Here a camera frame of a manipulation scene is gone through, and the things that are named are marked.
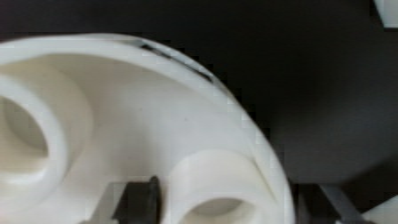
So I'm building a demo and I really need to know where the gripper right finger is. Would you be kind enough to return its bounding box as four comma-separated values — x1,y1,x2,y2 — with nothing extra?
295,184,371,224

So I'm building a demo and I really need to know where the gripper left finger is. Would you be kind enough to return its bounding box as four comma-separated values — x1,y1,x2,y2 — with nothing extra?
87,176,162,224

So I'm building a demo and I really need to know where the white stool leg with tag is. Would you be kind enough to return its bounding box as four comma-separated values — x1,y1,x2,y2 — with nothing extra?
373,0,398,28

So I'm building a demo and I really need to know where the white U-shaped fence frame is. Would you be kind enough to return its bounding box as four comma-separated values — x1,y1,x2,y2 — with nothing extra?
362,195,398,224

